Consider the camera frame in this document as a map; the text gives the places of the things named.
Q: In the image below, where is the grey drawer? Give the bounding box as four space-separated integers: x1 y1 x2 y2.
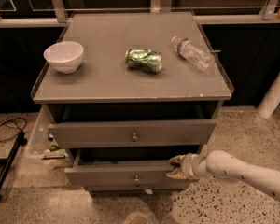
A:
64 150 190 187
49 119 216 148
84 182 189 192

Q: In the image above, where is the grey drawer cabinet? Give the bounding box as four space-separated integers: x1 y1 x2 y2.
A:
30 11 235 192

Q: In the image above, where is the grey bottom drawer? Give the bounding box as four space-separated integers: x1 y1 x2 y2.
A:
84 182 189 192

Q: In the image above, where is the metal railing frame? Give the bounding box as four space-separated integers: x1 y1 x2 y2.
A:
0 0 280 28

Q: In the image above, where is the grey top drawer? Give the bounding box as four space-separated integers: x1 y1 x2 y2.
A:
49 119 216 148

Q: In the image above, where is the white cylindrical post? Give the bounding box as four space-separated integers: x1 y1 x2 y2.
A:
257 72 280 119

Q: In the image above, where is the white ceramic bowl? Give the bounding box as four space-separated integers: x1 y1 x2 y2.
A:
43 41 84 74

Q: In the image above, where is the clear plastic bin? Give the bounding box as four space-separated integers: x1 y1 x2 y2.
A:
25 109 67 160

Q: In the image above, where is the crushed green soda can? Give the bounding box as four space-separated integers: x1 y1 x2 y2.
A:
125 49 162 74

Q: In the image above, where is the clear plastic water bottle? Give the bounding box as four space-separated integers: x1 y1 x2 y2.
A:
171 36 215 71

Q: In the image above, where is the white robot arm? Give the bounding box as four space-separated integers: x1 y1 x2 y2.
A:
166 150 280 202

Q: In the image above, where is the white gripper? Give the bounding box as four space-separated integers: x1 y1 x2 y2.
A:
166 154 205 180

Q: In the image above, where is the black metal floor bar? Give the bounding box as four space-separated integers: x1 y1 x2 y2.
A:
0 132 27 199

